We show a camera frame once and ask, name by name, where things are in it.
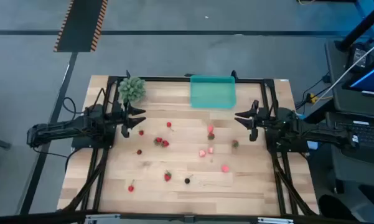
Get black overhead crossbar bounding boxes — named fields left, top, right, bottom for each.
left=0, top=210, right=374, bottom=224

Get white cable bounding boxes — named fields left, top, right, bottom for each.
left=314, top=36, right=374, bottom=105

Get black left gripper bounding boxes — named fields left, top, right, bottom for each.
left=111, top=100, right=147, bottom=129

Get green plant in white pot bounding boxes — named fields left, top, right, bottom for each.
left=117, top=76, right=147, bottom=103

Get monitor with blue screen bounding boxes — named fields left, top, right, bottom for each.
left=342, top=60, right=374, bottom=100

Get silver metal bracket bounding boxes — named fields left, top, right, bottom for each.
left=84, top=213, right=121, bottom=224
left=256, top=217, right=295, bottom=224

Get teal translucent tupperware container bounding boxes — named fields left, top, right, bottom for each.
left=189, top=74, right=237, bottom=110

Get black tall pole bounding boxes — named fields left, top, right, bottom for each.
left=334, top=0, right=374, bottom=52

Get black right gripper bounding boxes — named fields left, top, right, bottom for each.
left=234, top=99, right=271, bottom=131

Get black mat orange striped edges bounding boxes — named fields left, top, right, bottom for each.
left=52, top=0, right=109, bottom=53

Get light blue floor object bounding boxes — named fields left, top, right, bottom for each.
left=298, top=112, right=319, bottom=151

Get person's foot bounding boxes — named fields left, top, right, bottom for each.
left=317, top=194, right=358, bottom=222

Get black laptop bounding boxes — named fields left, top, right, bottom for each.
left=326, top=111, right=374, bottom=166

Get black power brick white label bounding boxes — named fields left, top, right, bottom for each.
left=345, top=43, right=374, bottom=71

